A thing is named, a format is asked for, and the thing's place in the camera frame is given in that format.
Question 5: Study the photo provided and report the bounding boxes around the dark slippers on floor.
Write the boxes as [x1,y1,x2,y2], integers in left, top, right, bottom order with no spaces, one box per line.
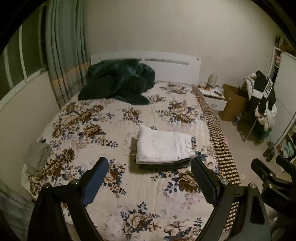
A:
[263,141,275,162]

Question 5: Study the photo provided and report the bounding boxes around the brown cardboard box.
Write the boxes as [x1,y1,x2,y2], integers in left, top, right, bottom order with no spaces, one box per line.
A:
[218,84,249,122]

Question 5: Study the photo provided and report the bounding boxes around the white headboard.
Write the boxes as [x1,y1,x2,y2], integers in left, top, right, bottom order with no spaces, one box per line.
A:
[90,50,202,85]

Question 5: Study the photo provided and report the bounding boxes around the grey folded cloth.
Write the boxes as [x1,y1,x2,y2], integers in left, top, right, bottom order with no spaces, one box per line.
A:
[25,142,52,177]

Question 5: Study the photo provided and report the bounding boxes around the white pants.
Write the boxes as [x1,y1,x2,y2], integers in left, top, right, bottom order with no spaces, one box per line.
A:
[135,125,195,165]

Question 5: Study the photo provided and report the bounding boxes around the grey cup on nightstand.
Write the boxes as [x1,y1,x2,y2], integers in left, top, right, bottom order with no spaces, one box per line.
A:
[206,74,218,88]

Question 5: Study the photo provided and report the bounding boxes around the window with white frame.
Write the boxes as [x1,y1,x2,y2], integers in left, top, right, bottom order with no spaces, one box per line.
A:
[1,4,48,109]

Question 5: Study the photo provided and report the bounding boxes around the grey-green curtain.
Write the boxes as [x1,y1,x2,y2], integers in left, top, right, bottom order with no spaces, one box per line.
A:
[45,1,90,107]

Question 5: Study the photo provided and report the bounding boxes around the white nightstand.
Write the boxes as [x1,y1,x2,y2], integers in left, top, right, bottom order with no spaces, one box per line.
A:
[198,82,227,116]

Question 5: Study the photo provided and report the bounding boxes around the dark green blanket pile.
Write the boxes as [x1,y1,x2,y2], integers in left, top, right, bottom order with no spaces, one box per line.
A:
[78,59,156,105]

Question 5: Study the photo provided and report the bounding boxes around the clothes pile on chair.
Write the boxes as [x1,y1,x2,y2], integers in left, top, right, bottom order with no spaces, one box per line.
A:
[243,70,278,132]

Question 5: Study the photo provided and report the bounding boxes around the white wardrobe shelf unit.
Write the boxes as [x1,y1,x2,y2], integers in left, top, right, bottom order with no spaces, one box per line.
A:
[268,36,295,162]

